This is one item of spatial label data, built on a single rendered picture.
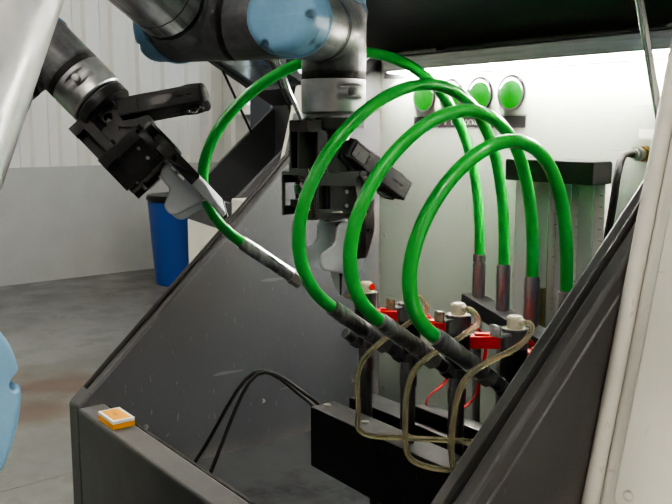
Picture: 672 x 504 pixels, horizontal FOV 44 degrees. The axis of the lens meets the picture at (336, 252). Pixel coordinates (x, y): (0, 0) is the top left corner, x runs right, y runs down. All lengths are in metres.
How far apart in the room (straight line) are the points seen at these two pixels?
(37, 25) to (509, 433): 0.49
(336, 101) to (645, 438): 0.48
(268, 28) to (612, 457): 0.52
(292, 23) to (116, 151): 0.32
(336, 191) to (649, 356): 0.39
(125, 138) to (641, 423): 0.66
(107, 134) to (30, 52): 0.63
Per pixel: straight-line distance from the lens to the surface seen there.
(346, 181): 0.96
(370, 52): 1.10
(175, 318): 1.26
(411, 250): 0.75
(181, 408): 1.30
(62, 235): 7.85
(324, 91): 0.96
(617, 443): 0.80
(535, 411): 0.75
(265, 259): 1.08
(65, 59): 1.10
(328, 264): 0.98
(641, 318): 0.80
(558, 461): 0.79
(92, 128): 1.09
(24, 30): 0.46
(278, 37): 0.85
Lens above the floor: 1.33
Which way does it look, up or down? 8 degrees down
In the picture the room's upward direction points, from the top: straight up
